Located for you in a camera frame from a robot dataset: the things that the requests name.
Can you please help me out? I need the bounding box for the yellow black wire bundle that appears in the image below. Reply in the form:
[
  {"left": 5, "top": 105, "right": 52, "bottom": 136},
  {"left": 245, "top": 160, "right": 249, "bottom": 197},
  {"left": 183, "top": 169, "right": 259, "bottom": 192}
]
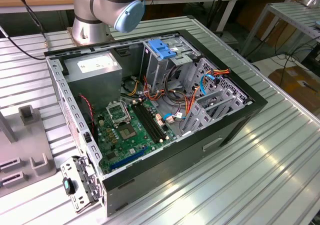
[{"left": 121, "top": 75, "right": 142, "bottom": 98}]

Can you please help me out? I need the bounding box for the metal slot retainer bracket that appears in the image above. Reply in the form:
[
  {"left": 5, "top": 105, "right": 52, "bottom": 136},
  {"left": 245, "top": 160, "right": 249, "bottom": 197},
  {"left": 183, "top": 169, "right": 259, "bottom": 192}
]
[{"left": 59, "top": 155, "right": 105, "bottom": 215}]

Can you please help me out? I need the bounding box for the orange red wire bundle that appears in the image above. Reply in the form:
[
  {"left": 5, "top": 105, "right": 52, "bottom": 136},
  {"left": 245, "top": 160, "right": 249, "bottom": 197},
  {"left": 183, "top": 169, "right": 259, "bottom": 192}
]
[{"left": 142, "top": 75, "right": 166, "bottom": 102}]

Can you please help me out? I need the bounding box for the short blue wire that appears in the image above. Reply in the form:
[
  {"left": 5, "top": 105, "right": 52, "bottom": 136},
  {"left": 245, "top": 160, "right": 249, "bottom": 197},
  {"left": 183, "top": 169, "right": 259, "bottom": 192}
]
[{"left": 161, "top": 112, "right": 177, "bottom": 122}]

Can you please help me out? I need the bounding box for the grey parts rack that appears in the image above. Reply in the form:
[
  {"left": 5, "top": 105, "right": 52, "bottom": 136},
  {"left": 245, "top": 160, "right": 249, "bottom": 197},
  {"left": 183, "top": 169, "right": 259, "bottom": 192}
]
[{"left": 0, "top": 104, "right": 58, "bottom": 198}]

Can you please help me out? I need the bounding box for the black cable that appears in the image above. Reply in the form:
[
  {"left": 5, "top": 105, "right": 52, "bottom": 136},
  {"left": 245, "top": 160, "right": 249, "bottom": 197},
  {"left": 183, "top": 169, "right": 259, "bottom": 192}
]
[{"left": 0, "top": 24, "right": 47, "bottom": 61}]

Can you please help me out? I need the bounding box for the grey power supply unit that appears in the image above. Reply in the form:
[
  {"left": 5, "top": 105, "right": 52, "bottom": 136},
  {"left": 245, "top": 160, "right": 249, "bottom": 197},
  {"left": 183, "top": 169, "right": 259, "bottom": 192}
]
[{"left": 63, "top": 50, "right": 124, "bottom": 113}]

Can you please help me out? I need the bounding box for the black RAM slot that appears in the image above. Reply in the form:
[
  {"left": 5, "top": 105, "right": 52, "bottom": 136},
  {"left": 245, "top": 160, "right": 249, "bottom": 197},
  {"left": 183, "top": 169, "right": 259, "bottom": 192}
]
[
  {"left": 137, "top": 103, "right": 165, "bottom": 140},
  {"left": 140, "top": 101, "right": 168, "bottom": 139},
  {"left": 131, "top": 105, "right": 160, "bottom": 144},
  {"left": 134, "top": 104, "right": 163, "bottom": 142}
]

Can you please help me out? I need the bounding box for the black teal latch tab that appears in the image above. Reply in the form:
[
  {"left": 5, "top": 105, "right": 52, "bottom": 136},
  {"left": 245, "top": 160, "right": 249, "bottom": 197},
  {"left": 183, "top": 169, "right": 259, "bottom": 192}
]
[{"left": 62, "top": 177, "right": 76, "bottom": 196}]

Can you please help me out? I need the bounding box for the metal socket cover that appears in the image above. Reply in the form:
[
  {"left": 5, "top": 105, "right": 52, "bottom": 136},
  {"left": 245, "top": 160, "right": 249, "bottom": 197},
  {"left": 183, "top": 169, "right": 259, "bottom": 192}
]
[{"left": 106, "top": 101, "right": 132, "bottom": 128}]

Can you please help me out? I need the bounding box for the black wire loop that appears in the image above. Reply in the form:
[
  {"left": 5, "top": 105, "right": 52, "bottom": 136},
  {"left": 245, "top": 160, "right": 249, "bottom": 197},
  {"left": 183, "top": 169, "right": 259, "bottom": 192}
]
[{"left": 163, "top": 64, "right": 192, "bottom": 105}]

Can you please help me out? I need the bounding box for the metal optical drive cage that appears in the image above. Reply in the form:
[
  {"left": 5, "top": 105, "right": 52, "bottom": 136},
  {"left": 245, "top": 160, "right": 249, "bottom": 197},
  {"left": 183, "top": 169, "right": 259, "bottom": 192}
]
[{"left": 138, "top": 34, "right": 203, "bottom": 93}]

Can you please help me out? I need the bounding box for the blue data wire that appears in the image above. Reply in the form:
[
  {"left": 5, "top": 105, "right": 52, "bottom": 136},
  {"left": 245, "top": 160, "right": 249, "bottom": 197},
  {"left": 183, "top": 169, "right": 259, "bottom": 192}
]
[{"left": 199, "top": 71, "right": 221, "bottom": 96}]

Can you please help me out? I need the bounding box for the black open PC case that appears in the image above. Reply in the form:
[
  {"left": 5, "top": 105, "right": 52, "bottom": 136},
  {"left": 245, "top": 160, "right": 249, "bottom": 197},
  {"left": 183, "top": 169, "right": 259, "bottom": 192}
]
[{"left": 43, "top": 29, "right": 269, "bottom": 218}]

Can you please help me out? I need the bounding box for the green motherboard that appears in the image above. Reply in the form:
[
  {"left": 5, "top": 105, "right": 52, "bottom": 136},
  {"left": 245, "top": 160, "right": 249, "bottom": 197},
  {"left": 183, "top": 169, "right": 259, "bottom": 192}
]
[{"left": 94, "top": 98, "right": 180, "bottom": 176}]

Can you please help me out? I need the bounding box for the blue expansion slot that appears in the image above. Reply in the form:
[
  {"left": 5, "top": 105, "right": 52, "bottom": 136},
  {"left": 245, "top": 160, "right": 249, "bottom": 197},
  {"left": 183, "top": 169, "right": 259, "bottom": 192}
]
[{"left": 109, "top": 146, "right": 149, "bottom": 171}]

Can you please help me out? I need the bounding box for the red black fan wire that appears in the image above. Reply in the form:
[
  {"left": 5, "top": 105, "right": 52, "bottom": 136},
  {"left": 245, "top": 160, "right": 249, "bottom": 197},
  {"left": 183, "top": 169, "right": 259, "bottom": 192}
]
[{"left": 78, "top": 92, "right": 98, "bottom": 137}]

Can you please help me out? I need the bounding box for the CPU socket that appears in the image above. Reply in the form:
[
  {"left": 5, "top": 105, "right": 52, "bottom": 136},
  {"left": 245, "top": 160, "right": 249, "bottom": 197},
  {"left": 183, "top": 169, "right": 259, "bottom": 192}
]
[{"left": 117, "top": 124, "right": 138, "bottom": 140}]

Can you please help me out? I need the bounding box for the orange red power wire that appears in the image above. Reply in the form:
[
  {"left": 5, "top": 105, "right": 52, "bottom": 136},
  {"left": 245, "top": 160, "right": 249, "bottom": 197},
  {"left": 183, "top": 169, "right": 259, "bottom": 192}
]
[{"left": 184, "top": 68, "right": 231, "bottom": 117}]

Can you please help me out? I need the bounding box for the metal disk bay cage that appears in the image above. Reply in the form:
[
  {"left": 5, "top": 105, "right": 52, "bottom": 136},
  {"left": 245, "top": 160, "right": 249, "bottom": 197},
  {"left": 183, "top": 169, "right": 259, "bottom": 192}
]
[{"left": 180, "top": 56, "right": 254, "bottom": 138}]

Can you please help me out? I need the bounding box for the large cardboard box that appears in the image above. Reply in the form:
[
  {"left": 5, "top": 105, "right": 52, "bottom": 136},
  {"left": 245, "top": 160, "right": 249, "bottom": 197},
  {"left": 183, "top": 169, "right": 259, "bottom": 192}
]
[{"left": 267, "top": 65, "right": 320, "bottom": 112}]

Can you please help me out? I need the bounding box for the blue drive latch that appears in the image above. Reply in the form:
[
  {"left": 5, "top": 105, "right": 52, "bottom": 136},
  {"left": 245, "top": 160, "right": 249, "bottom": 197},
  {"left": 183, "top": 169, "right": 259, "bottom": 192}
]
[{"left": 147, "top": 39, "right": 179, "bottom": 60}]

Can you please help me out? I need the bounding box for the metal slat side table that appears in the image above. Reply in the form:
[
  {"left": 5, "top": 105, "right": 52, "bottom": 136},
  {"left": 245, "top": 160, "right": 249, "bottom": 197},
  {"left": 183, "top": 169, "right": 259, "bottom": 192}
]
[{"left": 240, "top": 1, "right": 320, "bottom": 58}]

